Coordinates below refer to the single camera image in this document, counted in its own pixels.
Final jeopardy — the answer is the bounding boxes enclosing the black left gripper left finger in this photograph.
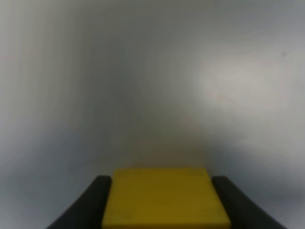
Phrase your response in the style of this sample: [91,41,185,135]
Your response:
[48,176,112,229]

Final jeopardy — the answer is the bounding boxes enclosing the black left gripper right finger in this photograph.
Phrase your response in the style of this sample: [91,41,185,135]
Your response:
[212,176,285,229]

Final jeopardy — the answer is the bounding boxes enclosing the yellow wooden cube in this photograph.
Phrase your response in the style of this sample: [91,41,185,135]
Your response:
[102,168,232,229]

